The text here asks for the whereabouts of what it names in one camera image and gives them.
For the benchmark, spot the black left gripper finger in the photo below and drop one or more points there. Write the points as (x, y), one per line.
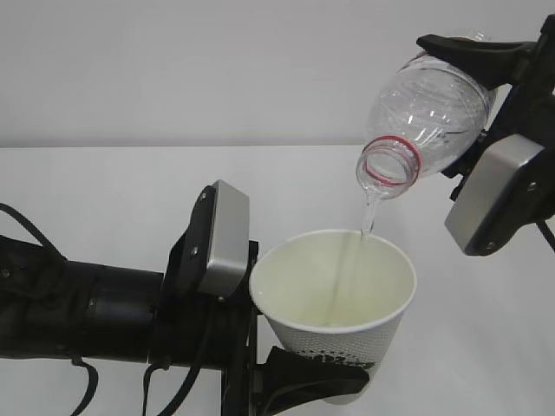
(287, 380)

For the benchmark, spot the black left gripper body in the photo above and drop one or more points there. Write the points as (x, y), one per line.
(199, 331)

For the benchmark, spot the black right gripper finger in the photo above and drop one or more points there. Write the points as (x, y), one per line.
(491, 64)

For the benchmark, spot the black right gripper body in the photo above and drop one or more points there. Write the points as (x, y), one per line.
(528, 110)

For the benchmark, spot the clear plastic water bottle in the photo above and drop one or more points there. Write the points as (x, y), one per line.
(426, 116)

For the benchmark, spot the white paper cup green logo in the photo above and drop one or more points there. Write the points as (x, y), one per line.
(335, 295)

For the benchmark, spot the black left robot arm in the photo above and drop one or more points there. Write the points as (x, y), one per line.
(52, 308)

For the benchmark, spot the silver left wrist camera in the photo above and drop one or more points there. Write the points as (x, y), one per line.
(228, 246)

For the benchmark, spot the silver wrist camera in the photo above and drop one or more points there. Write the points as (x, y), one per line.
(228, 246)
(486, 187)

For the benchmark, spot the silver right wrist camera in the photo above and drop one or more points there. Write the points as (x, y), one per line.
(486, 187)

